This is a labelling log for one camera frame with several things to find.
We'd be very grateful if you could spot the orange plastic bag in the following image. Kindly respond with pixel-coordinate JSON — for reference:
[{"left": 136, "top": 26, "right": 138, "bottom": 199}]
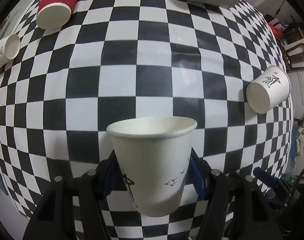
[{"left": 268, "top": 23, "right": 284, "bottom": 40}]

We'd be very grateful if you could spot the white calligraphy cup left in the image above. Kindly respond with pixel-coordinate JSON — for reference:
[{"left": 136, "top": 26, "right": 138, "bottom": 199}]
[{"left": 0, "top": 34, "right": 20, "bottom": 68}]

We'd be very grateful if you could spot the red ripple paper cup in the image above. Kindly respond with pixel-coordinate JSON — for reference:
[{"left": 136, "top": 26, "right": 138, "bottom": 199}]
[{"left": 36, "top": 0, "right": 77, "bottom": 30}]

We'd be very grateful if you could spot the checkered tablecloth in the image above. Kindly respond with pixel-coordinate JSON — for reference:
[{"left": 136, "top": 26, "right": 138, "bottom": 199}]
[{"left": 0, "top": 0, "right": 293, "bottom": 239}]

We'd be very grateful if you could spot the white calligraphy cup right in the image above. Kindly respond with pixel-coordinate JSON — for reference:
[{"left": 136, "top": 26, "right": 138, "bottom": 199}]
[{"left": 246, "top": 66, "right": 290, "bottom": 114}]

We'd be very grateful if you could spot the white calligraphy cup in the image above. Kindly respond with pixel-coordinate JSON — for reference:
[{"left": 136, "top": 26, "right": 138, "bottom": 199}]
[
  {"left": 246, "top": 66, "right": 290, "bottom": 114},
  {"left": 0, "top": 34, "right": 20, "bottom": 68}
]

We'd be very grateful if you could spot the white bird paper cup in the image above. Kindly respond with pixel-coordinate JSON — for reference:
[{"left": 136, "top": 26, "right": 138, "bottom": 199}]
[{"left": 107, "top": 116, "right": 197, "bottom": 217}]

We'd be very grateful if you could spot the wooden chair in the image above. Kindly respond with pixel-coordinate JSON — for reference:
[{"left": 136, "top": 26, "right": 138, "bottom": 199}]
[{"left": 283, "top": 43, "right": 304, "bottom": 72}]

